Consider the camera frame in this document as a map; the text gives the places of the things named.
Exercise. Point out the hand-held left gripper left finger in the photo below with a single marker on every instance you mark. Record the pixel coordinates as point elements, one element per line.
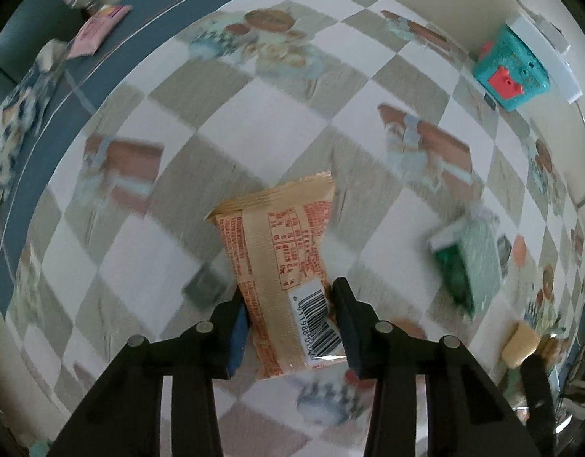
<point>237,338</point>

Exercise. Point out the small yellow pastry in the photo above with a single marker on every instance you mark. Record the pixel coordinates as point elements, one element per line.
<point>521,342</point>

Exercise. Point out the tan orange snack packet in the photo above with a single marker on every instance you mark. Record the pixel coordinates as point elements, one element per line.
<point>273,266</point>

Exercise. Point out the white power strip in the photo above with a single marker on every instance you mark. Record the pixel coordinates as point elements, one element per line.
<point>549,57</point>

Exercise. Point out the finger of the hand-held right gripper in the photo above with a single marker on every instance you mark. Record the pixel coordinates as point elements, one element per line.
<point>537,390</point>

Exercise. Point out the pale green snack packet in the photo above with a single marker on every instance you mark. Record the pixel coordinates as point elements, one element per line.
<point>468,262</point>

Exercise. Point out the small pink packet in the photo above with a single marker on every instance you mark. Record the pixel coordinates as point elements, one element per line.
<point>99,31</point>

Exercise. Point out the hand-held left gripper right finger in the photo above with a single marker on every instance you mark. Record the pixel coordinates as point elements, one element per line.
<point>349,338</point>

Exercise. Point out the teal box with red label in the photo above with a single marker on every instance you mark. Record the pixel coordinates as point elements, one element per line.
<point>509,69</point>

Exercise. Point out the crumpled blue white wrapper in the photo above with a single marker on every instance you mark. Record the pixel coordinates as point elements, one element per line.
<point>25,100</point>

